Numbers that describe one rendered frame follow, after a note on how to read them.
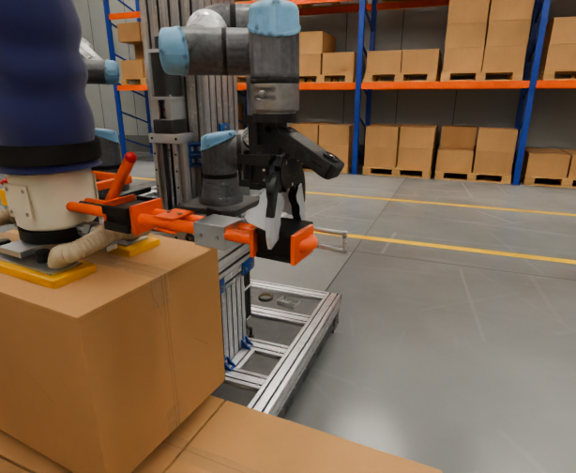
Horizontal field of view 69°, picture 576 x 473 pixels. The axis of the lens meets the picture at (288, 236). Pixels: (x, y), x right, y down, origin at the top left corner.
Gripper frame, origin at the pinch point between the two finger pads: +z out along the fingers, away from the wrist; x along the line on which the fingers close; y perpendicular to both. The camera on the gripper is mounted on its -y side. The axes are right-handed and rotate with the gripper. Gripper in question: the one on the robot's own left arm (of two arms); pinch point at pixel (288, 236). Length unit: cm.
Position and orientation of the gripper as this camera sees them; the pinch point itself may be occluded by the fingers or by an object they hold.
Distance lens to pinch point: 71.4
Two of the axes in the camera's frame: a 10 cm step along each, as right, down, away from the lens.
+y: -8.9, -1.4, 4.4
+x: -4.6, 2.8, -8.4
